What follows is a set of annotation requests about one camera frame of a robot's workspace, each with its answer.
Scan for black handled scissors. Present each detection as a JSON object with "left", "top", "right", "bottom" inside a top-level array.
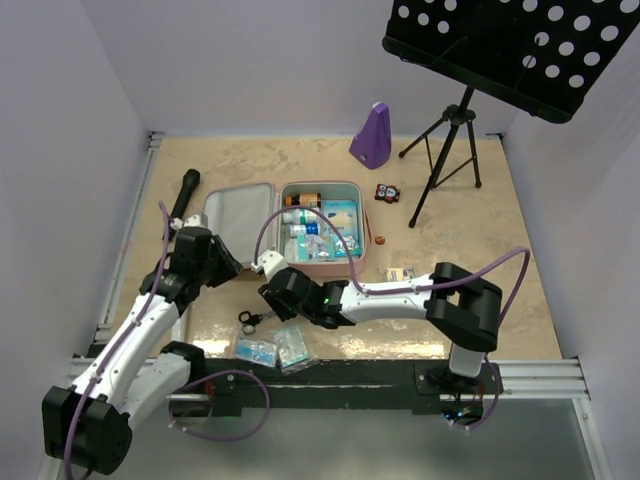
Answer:
[{"left": 238, "top": 310, "right": 275, "bottom": 327}]

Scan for teal topped zip bag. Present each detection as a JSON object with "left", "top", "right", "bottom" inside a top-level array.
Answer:
[{"left": 296, "top": 234, "right": 335, "bottom": 262}]

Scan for white blue small bottle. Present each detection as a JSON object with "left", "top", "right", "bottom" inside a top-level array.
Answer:
[{"left": 289, "top": 223, "right": 319, "bottom": 237}]

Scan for pink medicine kit case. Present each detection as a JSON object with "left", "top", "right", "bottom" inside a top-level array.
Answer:
[{"left": 204, "top": 181, "right": 372, "bottom": 277}]

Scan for white green bottle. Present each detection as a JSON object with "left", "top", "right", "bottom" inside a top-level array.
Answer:
[{"left": 282, "top": 208, "right": 318, "bottom": 225}]

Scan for brown medicine bottle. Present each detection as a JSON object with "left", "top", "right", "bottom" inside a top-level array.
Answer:
[{"left": 284, "top": 193, "right": 322, "bottom": 208}]

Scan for large blue packet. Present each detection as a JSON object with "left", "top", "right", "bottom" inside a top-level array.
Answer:
[{"left": 322, "top": 200, "right": 362, "bottom": 258}]

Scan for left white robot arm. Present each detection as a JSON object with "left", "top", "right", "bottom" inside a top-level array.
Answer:
[{"left": 42, "top": 226, "right": 242, "bottom": 477}]

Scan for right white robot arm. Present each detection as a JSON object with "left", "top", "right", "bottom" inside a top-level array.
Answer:
[{"left": 252, "top": 258, "right": 502, "bottom": 393}]

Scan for teal blister pack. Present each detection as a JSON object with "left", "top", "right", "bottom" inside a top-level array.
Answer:
[{"left": 273, "top": 325, "right": 318, "bottom": 375}]

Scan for blue white sachet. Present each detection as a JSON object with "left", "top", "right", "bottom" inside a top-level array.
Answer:
[{"left": 233, "top": 338, "right": 278, "bottom": 367}]

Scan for white tube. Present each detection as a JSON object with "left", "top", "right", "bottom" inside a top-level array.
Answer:
[{"left": 171, "top": 311, "right": 188, "bottom": 342}]

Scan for black microphone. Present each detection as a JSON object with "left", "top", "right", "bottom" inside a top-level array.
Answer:
[{"left": 168, "top": 169, "right": 201, "bottom": 242}]

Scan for bandage packet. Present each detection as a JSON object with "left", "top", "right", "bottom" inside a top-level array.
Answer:
[{"left": 381, "top": 267, "right": 416, "bottom": 282}]

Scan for owl pattern block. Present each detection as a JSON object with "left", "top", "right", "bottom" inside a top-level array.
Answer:
[{"left": 374, "top": 183, "right": 401, "bottom": 204}]

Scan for purple metronome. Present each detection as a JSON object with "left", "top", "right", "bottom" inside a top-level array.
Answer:
[{"left": 349, "top": 102, "right": 392, "bottom": 170}]

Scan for black music stand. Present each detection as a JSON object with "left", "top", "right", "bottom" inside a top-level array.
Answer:
[{"left": 382, "top": 0, "right": 640, "bottom": 229}]

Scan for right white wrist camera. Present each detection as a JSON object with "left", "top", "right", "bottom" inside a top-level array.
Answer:
[{"left": 251, "top": 250, "right": 288, "bottom": 282}]

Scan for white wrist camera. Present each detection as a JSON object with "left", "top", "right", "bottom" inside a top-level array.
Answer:
[
  {"left": 170, "top": 213, "right": 208, "bottom": 232},
  {"left": 251, "top": 250, "right": 288, "bottom": 282}
]

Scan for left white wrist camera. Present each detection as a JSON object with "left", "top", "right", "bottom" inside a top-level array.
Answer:
[{"left": 170, "top": 213, "right": 208, "bottom": 232}]

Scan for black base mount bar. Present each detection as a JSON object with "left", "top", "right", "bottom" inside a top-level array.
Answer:
[{"left": 149, "top": 357, "right": 506, "bottom": 419}]

